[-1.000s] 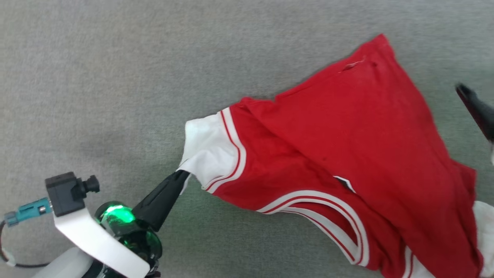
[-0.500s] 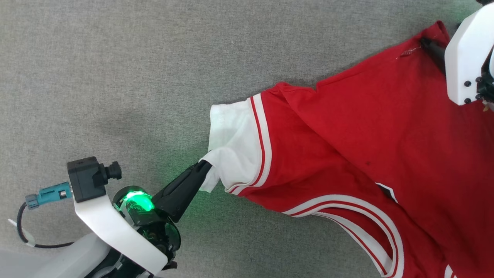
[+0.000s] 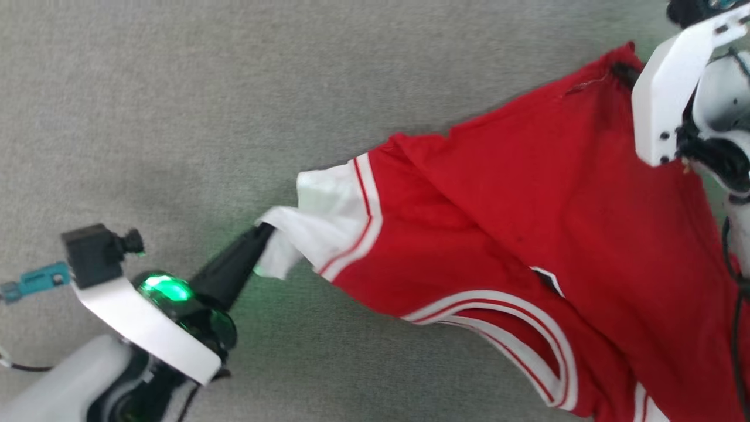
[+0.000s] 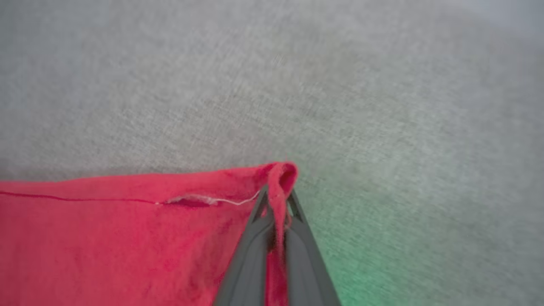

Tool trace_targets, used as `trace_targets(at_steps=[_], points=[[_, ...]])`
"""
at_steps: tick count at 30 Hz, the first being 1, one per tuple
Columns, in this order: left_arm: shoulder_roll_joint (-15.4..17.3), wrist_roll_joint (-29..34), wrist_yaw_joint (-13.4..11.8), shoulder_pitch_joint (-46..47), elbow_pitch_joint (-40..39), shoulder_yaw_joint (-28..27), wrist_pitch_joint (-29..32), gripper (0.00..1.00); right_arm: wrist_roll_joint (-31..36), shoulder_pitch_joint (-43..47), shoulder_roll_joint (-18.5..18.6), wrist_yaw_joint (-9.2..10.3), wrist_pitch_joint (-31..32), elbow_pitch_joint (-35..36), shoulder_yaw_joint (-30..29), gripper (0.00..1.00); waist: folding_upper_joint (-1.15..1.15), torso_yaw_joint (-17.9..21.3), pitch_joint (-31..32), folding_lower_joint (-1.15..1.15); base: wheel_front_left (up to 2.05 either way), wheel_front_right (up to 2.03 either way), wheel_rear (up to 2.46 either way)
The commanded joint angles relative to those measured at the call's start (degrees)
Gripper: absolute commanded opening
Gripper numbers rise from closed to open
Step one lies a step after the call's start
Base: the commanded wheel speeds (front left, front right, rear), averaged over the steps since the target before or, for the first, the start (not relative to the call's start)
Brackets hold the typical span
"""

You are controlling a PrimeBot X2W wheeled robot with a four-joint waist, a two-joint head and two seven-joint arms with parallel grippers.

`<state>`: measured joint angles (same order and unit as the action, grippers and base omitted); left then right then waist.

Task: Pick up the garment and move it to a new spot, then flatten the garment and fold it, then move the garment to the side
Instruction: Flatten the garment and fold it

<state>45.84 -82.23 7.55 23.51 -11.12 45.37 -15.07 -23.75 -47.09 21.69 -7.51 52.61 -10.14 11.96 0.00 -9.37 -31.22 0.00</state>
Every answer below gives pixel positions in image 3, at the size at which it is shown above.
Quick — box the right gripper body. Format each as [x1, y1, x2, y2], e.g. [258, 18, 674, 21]
[677, 47, 750, 197]

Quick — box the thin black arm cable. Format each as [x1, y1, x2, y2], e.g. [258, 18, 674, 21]
[0, 346, 54, 373]
[721, 214, 750, 420]

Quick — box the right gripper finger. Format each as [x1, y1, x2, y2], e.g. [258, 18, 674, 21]
[611, 60, 644, 90]

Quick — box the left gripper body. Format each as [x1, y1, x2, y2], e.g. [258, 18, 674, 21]
[134, 270, 238, 363]

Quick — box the red and white jersey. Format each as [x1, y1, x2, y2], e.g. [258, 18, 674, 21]
[253, 41, 750, 422]

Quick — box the teal cable connector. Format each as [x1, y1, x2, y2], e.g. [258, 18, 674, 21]
[0, 262, 72, 304]

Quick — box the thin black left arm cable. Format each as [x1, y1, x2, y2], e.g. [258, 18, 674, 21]
[0, 346, 54, 373]

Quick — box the grey fabric sofa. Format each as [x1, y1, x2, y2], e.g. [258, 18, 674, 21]
[0, 0, 750, 422]

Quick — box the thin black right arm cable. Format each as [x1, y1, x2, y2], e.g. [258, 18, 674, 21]
[721, 214, 750, 420]

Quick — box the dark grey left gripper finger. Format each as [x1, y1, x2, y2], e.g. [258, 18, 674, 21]
[187, 222, 277, 312]

